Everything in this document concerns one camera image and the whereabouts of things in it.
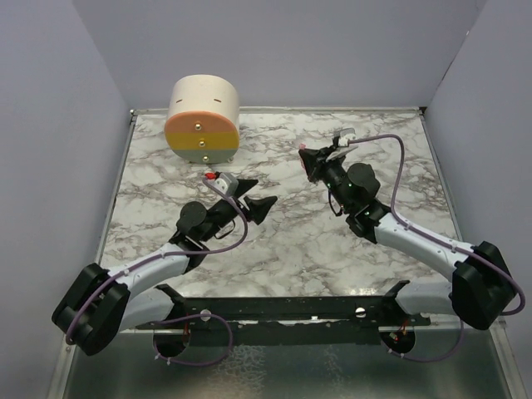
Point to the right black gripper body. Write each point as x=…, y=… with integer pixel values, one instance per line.
x=331, y=172

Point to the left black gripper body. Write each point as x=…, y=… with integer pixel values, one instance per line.
x=221, y=213

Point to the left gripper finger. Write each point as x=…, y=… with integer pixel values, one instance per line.
x=258, y=208
x=243, y=186

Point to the pink keyring tag with ring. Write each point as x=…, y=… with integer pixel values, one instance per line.
x=301, y=150

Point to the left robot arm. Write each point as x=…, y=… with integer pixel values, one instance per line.
x=104, y=301

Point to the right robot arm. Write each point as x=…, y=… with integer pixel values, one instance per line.
x=477, y=288

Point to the round pastel drawer cabinet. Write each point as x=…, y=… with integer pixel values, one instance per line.
x=202, y=124

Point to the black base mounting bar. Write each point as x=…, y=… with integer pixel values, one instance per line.
x=287, y=321

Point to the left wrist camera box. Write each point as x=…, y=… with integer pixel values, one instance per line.
x=224, y=183

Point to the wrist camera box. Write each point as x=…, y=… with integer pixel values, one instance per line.
x=341, y=143
x=224, y=183

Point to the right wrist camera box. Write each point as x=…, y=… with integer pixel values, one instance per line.
x=341, y=143

